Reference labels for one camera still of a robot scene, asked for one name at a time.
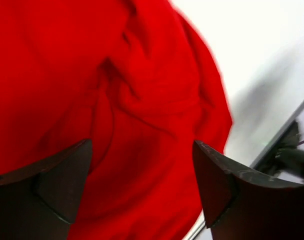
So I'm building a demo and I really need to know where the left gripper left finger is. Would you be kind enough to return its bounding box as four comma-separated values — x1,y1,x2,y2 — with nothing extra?
0,139,92,240

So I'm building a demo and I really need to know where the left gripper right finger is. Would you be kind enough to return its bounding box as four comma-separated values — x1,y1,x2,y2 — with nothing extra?
193,140,304,240

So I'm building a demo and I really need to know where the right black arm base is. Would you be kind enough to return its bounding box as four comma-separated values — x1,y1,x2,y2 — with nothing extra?
255,121,304,184

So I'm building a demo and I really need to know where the red t shirt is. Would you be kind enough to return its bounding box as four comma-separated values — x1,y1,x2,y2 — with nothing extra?
0,0,232,240

